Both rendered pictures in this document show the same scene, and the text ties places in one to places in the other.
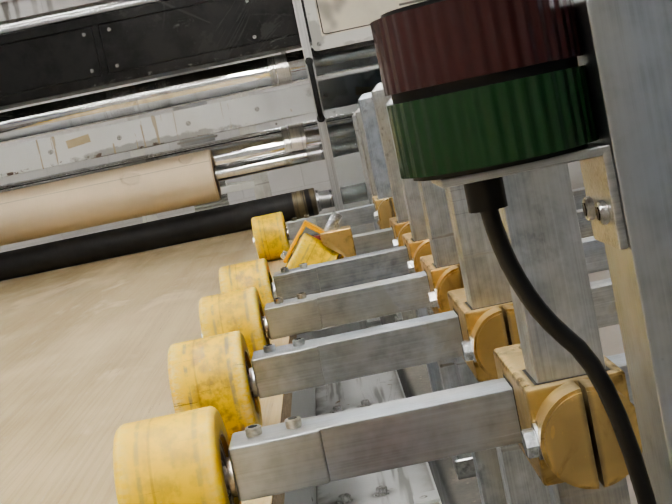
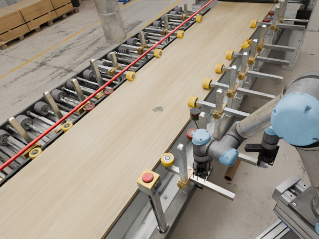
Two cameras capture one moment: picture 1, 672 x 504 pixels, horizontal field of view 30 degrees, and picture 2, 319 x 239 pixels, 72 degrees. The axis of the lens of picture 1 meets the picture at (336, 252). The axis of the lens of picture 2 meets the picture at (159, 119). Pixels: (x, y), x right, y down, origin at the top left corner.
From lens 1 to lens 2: 1.07 m
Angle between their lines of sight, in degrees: 51
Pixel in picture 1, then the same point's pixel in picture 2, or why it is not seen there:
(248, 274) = (229, 53)
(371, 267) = not seen: hidden behind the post
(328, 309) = (229, 69)
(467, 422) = (212, 107)
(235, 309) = (219, 67)
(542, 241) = (218, 103)
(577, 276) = (220, 106)
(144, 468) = (189, 101)
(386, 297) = not seen: hidden behind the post
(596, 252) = (260, 76)
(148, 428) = (191, 98)
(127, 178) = not seen: outside the picture
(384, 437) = (206, 105)
